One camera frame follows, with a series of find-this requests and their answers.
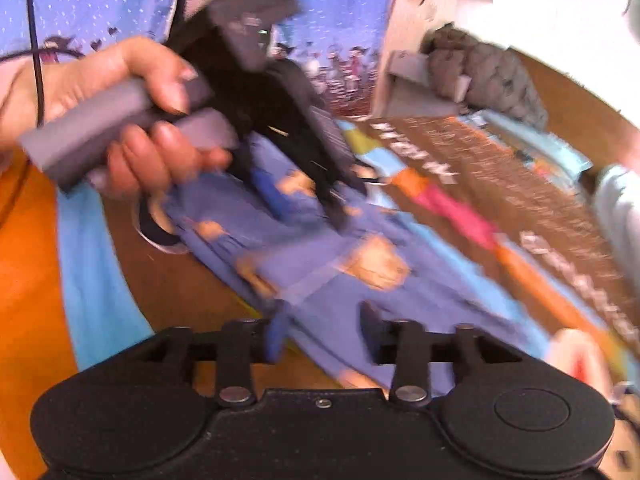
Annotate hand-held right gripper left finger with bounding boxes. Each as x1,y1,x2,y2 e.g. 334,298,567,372
144,310,289,408

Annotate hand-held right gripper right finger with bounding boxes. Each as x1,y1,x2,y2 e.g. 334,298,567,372
360,302,522,408

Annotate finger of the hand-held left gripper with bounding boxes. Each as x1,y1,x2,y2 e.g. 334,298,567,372
240,150,287,222
309,160,372,234

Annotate blue car print pants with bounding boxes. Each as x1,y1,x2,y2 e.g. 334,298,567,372
162,135,551,396

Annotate person's left hand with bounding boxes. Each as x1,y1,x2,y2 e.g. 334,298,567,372
0,35,234,201

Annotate blue printed wardrobe curtain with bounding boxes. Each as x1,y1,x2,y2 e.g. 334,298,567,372
270,0,403,117
0,0,191,63

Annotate white nightstand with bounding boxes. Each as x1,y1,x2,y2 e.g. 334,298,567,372
372,50,473,118

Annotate colourful printed blanket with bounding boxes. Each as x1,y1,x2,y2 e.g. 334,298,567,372
0,115,640,480

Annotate brown quilted jacket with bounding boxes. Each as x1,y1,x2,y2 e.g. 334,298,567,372
425,25,548,131

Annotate light blue pillow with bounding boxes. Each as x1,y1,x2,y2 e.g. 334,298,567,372
470,110,593,181

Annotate wooden headboard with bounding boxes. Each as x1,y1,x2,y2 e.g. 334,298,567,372
520,55,640,131

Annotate lavender duvet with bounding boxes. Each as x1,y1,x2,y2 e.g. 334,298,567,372
592,162,640,281

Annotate black cable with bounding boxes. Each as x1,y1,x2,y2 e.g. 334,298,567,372
0,0,87,127

